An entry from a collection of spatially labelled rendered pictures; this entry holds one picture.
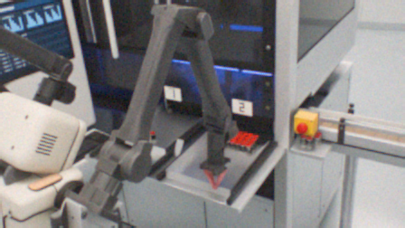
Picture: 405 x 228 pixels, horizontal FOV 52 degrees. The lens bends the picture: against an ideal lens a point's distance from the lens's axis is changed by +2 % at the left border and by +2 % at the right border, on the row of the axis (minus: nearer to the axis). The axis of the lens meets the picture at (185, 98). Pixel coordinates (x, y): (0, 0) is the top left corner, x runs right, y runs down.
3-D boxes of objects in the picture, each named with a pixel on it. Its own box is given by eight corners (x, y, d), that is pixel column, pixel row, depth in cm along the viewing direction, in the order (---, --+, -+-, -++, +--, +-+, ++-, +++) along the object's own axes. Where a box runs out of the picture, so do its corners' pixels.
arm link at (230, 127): (202, 109, 130) (226, 117, 125) (221, 101, 139) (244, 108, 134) (200, 143, 134) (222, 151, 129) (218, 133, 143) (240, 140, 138)
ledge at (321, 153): (302, 136, 170) (302, 132, 169) (334, 143, 163) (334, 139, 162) (289, 153, 160) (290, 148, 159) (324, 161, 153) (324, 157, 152)
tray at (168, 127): (163, 109, 200) (162, 102, 199) (209, 118, 186) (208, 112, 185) (117, 142, 175) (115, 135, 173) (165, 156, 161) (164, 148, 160)
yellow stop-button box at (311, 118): (300, 124, 160) (300, 108, 157) (318, 128, 156) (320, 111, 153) (293, 133, 154) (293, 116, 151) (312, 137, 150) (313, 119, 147)
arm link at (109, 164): (90, 174, 93) (107, 182, 90) (113, 134, 96) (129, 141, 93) (112, 185, 100) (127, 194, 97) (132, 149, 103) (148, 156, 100)
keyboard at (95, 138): (96, 132, 200) (95, 128, 199) (115, 140, 191) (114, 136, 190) (20, 174, 173) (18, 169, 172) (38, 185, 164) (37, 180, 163)
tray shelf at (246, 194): (155, 109, 203) (155, 107, 203) (292, 142, 167) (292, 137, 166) (85, 159, 168) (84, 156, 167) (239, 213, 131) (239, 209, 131)
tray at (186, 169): (211, 133, 174) (211, 127, 173) (269, 147, 161) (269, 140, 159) (166, 177, 149) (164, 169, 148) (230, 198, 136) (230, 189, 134)
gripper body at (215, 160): (230, 163, 137) (231, 142, 135) (216, 175, 129) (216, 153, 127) (214, 158, 140) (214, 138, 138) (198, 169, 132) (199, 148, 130)
